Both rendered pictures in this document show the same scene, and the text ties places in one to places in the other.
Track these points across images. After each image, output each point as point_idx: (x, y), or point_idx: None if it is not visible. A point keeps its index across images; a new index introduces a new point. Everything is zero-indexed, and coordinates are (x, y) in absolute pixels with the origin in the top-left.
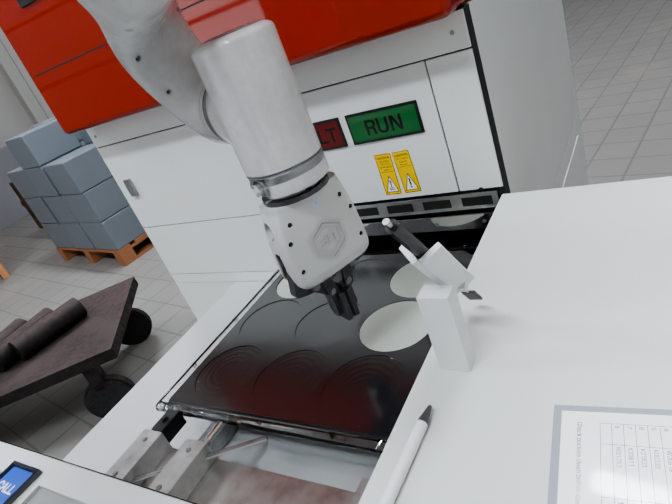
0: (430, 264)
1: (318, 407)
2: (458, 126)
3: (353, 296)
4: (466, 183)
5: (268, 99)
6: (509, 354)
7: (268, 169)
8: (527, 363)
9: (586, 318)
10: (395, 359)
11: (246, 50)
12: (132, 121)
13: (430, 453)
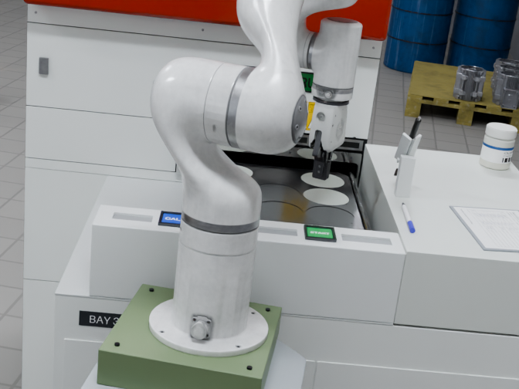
0: (415, 142)
1: (312, 220)
2: (356, 97)
3: (330, 167)
4: (347, 132)
5: (355, 55)
6: (421, 194)
7: (340, 86)
8: (430, 197)
9: (444, 188)
10: (339, 208)
11: (358, 32)
12: (93, 15)
13: (412, 214)
